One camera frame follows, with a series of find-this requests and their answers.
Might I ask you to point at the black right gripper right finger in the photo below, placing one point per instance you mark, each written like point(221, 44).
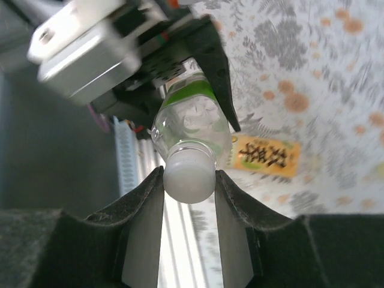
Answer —
point(300, 255)

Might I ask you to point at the grey metal base sheet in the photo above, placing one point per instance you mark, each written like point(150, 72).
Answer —
point(45, 150)

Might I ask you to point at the floral printed table cover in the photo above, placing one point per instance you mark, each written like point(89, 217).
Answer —
point(300, 60)

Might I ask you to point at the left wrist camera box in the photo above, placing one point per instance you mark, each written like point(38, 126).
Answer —
point(90, 60)

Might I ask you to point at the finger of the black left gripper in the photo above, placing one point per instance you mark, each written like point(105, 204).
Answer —
point(216, 60)

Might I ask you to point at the bottle with orange yellow label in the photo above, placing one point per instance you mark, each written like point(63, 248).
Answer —
point(264, 156)

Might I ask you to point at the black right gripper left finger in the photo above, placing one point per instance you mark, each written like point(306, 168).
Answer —
point(75, 255)

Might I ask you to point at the white bottle cap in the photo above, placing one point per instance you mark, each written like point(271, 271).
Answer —
point(189, 180)

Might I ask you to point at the clear bottle bright green label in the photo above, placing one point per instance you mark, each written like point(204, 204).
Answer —
point(192, 120)

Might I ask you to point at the aluminium front frame rail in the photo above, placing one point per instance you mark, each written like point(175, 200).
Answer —
point(186, 240)

